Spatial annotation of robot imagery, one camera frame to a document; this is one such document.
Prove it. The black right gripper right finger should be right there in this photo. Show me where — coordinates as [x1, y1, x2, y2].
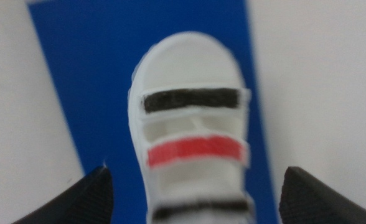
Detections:
[278, 166, 366, 224]

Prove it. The blue rectangular mat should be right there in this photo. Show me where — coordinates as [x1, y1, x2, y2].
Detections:
[26, 0, 279, 224]

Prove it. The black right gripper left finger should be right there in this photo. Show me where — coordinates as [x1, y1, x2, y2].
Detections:
[12, 165, 115, 224]

